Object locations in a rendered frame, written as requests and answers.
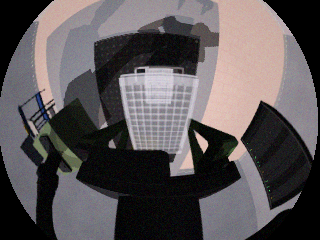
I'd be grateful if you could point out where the white well plate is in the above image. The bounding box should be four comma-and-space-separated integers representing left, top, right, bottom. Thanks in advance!
145, 68, 173, 73
119, 72, 199, 154

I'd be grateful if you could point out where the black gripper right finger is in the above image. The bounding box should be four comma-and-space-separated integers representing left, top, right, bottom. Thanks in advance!
188, 119, 239, 174

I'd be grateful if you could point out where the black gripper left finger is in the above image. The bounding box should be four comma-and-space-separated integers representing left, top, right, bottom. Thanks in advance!
79, 119, 129, 149

